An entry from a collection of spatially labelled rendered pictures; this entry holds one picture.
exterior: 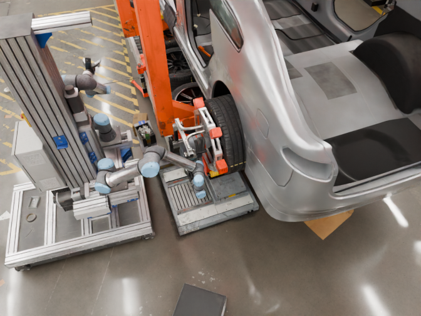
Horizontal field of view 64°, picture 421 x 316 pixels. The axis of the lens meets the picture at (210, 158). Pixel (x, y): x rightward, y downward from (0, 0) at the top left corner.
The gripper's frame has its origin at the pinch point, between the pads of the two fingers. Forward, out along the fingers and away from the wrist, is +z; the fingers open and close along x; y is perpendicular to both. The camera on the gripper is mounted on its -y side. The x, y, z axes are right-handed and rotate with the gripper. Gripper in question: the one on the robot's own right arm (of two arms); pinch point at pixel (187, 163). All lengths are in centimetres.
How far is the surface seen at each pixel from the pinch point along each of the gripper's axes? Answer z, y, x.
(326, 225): -59, -82, -119
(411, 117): -27, 8, -198
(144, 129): 77, -26, 23
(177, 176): 45, -75, 2
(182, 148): 53, -43, -9
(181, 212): 2, -76, 11
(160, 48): 64, 67, -2
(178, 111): 66, -5, -11
